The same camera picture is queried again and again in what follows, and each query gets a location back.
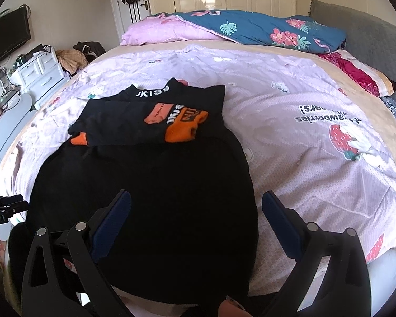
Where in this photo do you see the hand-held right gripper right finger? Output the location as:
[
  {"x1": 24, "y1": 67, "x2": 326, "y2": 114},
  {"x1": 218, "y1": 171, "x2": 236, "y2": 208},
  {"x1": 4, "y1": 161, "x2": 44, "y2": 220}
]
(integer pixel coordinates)
[{"x1": 262, "y1": 190, "x2": 372, "y2": 317}]

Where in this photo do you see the brown crumpled cloth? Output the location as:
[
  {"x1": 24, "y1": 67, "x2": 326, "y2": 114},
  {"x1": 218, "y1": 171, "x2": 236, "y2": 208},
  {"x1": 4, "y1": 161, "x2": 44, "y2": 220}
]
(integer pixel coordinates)
[{"x1": 55, "y1": 49, "x2": 88, "y2": 75}]

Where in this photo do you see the black sweater with orange cuffs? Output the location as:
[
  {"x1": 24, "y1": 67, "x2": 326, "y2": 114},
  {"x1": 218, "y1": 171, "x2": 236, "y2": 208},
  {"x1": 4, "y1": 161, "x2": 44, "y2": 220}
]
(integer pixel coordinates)
[{"x1": 8, "y1": 77, "x2": 260, "y2": 306}]

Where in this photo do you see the red floral pillow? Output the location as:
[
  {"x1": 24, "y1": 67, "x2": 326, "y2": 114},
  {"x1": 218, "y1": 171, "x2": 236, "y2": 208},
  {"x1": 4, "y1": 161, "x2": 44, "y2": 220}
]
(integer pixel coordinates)
[{"x1": 317, "y1": 49, "x2": 396, "y2": 98}]

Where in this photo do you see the black television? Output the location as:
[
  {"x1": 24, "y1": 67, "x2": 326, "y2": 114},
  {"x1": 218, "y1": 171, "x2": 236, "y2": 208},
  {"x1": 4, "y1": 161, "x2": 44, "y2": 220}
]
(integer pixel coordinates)
[{"x1": 0, "y1": 8, "x2": 32, "y2": 71}]

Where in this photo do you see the pink strawberry printed blanket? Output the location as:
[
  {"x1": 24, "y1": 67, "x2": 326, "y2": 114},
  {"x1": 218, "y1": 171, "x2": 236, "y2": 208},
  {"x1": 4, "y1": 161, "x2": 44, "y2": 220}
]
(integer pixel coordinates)
[{"x1": 0, "y1": 41, "x2": 396, "y2": 307}]

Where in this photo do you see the pale grey rounded table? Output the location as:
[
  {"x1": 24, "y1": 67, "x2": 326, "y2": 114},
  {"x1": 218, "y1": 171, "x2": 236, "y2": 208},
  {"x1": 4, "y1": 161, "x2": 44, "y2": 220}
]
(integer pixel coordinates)
[{"x1": 0, "y1": 92, "x2": 37, "y2": 185}]

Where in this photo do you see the grey padded headboard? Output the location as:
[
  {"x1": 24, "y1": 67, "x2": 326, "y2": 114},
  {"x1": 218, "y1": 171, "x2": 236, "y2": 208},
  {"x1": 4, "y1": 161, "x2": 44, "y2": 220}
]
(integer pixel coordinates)
[{"x1": 308, "y1": 0, "x2": 396, "y2": 96}]

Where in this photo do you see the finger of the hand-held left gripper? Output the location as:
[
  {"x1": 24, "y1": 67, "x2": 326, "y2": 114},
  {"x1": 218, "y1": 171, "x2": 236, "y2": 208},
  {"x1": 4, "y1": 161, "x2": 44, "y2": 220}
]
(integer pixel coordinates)
[
  {"x1": 0, "y1": 195, "x2": 24, "y2": 207},
  {"x1": 6, "y1": 201, "x2": 30, "y2": 219}
]

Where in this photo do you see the white drawer cabinet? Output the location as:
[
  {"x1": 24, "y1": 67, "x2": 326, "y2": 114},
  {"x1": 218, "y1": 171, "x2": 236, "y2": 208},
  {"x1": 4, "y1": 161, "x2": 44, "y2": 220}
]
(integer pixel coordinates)
[{"x1": 8, "y1": 47, "x2": 67, "y2": 109}]

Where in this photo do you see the white door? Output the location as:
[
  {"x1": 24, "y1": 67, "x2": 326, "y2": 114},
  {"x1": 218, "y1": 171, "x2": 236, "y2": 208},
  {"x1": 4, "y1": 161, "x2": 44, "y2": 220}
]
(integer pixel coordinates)
[{"x1": 109, "y1": 0, "x2": 152, "y2": 45}]

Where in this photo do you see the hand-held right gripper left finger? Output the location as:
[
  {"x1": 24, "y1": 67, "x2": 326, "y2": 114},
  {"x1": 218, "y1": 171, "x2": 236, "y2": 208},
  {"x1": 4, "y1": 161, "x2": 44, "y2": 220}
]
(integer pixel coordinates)
[{"x1": 21, "y1": 189, "x2": 133, "y2": 317}]

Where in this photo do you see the black paper bag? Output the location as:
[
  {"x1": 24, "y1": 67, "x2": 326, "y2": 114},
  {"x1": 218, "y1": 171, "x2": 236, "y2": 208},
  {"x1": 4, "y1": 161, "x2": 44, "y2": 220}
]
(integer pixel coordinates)
[{"x1": 21, "y1": 44, "x2": 53, "y2": 62}]

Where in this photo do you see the blue floral quilt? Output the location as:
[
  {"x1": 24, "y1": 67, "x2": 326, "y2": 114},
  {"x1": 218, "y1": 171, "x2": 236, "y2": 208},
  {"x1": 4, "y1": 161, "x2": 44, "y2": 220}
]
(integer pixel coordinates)
[{"x1": 119, "y1": 11, "x2": 348, "y2": 55}]

